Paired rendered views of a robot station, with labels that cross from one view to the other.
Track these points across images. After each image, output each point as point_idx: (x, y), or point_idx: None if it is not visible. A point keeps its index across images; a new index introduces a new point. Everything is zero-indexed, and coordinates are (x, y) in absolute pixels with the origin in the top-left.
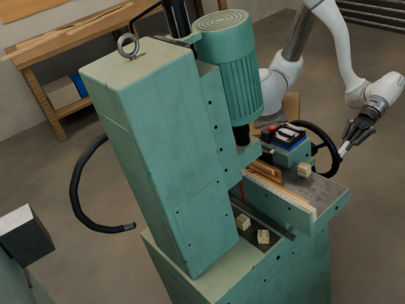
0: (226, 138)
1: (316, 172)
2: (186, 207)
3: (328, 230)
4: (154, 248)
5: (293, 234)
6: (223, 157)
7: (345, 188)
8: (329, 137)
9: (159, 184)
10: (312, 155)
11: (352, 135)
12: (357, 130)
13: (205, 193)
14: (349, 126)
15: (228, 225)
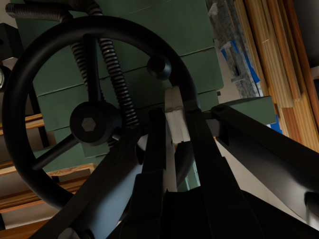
0: None
1: (97, 37)
2: (194, 161)
3: (207, 9)
4: None
5: (218, 96)
6: (188, 186)
7: (270, 124)
8: (183, 180)
9: (199, 182)
10: (120, 115)
11: (169, 153)
12: (167, 185)
13: (195, 166)
14: (104, 210)
15: None
